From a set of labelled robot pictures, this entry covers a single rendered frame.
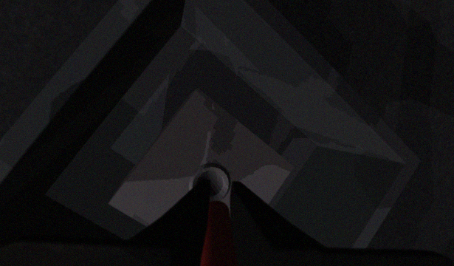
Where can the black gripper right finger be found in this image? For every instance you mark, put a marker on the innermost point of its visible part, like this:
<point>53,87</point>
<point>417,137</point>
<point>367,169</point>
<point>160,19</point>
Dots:
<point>263,237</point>

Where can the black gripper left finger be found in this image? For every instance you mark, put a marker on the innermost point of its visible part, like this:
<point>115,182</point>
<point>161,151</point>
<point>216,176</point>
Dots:
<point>175,239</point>

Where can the dark red peg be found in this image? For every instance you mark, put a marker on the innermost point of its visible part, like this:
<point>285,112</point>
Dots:
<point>218,249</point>

